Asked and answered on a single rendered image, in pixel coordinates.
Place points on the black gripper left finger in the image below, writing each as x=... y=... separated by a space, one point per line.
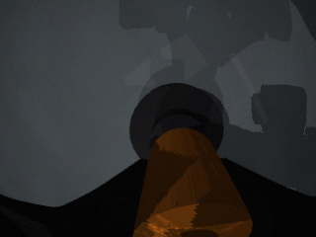
x=109 y=211

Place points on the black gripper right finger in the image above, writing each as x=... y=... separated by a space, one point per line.
x=276 y=210

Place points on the orange knob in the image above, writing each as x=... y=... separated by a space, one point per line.
x=188 y=193

